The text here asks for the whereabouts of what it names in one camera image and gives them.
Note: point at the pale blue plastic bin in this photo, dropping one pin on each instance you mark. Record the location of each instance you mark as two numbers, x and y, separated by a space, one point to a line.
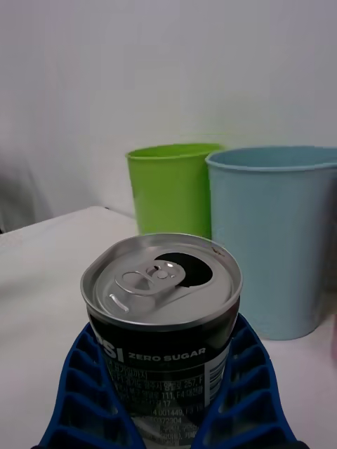
274 242

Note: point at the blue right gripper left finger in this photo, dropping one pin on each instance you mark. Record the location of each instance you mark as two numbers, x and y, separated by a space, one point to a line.
79 393

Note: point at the green plastic bin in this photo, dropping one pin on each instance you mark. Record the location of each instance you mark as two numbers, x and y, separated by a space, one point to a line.
168 189

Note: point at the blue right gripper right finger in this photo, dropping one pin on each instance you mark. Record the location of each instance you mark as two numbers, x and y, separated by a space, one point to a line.
247 389

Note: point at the black drink can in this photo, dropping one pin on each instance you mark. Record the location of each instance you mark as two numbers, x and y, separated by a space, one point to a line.
161 315

